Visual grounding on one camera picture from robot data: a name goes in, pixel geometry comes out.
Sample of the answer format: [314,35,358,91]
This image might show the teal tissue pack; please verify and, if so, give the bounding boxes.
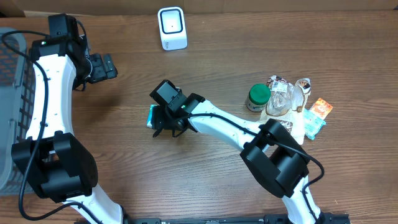
[146,105,159,129]

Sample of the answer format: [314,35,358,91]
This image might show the green lid jar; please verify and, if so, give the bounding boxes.
[246,83,271,112]

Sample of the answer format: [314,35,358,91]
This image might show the beige snack pouch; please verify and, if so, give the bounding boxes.
[258,75,312,145]

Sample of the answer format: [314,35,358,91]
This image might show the teal wet wipes pack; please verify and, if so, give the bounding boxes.
[303,109,326,140]

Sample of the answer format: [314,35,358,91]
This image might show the orange tissue pack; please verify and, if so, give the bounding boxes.
[310,98,333,120]

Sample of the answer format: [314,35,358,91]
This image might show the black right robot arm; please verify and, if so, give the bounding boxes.
[150,80,324,223]

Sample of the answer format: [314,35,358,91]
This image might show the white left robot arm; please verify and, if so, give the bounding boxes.
[11,14,131,223]

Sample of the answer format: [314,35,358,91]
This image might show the white barcode scanner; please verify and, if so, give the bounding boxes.
[157,6,188,51]

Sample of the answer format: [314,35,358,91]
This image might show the dark grey mesh basket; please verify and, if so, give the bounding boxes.
[1,43,35,197]

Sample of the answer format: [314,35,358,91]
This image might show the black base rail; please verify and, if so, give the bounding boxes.
[123,213,351,224]

